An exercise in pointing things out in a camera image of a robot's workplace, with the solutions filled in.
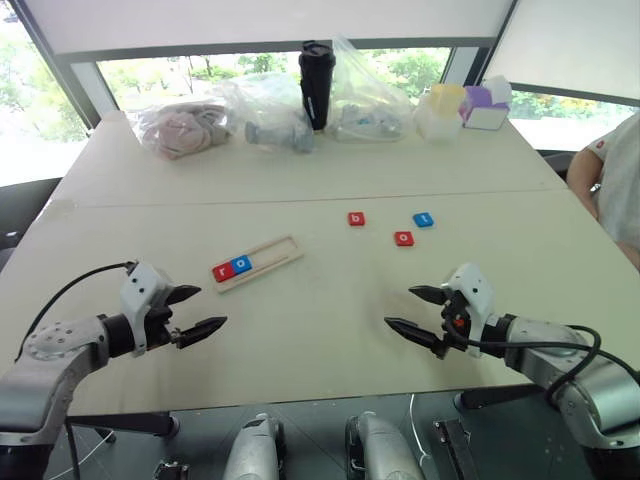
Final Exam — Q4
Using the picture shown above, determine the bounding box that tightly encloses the translucent container yellow lid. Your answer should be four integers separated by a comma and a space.
412, 83, 469, 144

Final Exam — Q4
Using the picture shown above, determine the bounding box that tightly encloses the thin white cable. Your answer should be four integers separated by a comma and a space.
408, 393, 432, 472

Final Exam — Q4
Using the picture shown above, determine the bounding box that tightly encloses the wooden letter tray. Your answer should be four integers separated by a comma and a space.
210, 234, 305, 296

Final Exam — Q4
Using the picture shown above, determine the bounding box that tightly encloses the person in white shirt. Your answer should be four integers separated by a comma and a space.
566, 112, 640, 274

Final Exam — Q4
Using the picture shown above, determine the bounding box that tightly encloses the wide white roller blind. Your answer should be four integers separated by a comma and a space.
7, 0, 519, 57

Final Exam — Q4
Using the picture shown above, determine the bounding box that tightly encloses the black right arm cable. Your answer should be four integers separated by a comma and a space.
449, 319, 640, 401

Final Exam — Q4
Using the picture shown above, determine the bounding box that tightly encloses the black metal bar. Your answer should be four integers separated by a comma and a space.
432, 418, 482, 480

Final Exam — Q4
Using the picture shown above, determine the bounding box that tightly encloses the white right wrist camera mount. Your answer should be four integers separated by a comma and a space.
446, 263, 496, 360

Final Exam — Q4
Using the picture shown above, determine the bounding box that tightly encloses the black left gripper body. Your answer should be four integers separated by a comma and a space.
143, 291, 182, 352

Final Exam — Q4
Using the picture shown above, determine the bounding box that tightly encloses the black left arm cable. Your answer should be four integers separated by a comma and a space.
13, 259, 139, 364

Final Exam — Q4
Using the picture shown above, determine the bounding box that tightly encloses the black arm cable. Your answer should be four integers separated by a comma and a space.
449, 319, 640, 401
13, 259, 139, 364

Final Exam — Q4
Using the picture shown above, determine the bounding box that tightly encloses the grey robot leg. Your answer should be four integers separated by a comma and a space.
222, 413, 286, 480
344, 410, 426, 480

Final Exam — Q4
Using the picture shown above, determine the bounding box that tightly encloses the plastic bag with pink cloth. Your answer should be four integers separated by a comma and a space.
134, 99, 236, 161

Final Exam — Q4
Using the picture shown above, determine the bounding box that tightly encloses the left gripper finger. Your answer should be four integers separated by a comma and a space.
167, 284, 203, 307
176, 315, 229, 350

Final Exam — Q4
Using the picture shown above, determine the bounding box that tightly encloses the grey plastic object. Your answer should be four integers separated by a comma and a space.
244, 119, 316, 154

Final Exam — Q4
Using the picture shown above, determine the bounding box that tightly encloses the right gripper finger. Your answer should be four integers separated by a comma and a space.
408, 284, 452, 305
383, 316, 449, 360

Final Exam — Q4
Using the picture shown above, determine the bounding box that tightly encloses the narrow white roller blind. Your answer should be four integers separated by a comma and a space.
482, 0, 640, 107

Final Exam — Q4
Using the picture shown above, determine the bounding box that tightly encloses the clear plastic bag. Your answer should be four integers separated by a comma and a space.
329, 34, 416, 144
214, 72, 316, 154

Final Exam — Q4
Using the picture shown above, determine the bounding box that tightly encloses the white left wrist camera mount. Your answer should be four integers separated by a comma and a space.
119, 260, 174, 357

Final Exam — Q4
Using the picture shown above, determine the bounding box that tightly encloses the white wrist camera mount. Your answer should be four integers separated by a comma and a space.
446, 263, 496, 360
119, 260, 174, 357

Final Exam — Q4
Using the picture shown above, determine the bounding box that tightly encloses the purple and white box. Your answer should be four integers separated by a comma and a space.
462, 74, 514, 131

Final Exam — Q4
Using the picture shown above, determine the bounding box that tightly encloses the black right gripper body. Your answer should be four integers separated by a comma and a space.
439, 289, 472, 352

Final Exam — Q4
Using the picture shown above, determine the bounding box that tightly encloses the black travel tumbler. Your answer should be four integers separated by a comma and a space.
298, 40, 337, 132

